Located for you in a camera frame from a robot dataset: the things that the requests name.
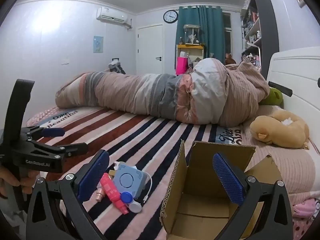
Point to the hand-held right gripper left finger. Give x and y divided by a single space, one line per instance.
92 177

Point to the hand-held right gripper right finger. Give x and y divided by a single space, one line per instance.
227 180

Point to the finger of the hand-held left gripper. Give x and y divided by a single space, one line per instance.
72 148
53 131

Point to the small pink bottle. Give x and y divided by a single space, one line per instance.
100 193

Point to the red cosmetic tube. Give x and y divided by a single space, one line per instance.
110 187

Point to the small gold box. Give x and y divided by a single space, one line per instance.
112 173

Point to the brown cardboard box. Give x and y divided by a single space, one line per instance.
200 170

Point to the light blue square device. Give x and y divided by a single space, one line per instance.
127 180

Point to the blue white contact lens case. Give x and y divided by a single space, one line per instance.
130 201

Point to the person's left hand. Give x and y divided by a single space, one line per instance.
6 180

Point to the striped printed blanket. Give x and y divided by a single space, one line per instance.
140 135

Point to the pink ribbed pillow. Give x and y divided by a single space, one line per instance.
297 170

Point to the tan plush toy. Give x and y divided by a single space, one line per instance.
280 132

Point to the pink printed cloth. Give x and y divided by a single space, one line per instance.
306 207

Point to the black grey suitcase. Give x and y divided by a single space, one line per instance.
116 67

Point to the green plush toy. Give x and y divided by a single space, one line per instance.
273 97

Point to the pink grey striped duvet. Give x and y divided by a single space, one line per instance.
150 92

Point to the brown teddy bear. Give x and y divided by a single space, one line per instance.
230 60

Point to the bright pink bag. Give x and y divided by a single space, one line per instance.
181 66

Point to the white door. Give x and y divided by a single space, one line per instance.
150 50

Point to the white bed headboard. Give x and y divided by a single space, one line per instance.
300 75

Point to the white air conditioner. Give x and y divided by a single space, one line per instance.
111 13

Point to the yellow shelf unit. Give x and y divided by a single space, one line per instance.
197 51

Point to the window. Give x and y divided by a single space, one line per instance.
227 35

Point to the teal curtain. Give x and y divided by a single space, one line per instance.
212 35

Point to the glass display case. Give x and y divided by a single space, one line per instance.
191 35

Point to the tall dark bookshelf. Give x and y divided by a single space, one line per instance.
268 25

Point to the white wall switch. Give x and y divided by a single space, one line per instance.
65 62

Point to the light blue wall poster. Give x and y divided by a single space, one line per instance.
98 44

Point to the round black wall clock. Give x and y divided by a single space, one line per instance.
170 16

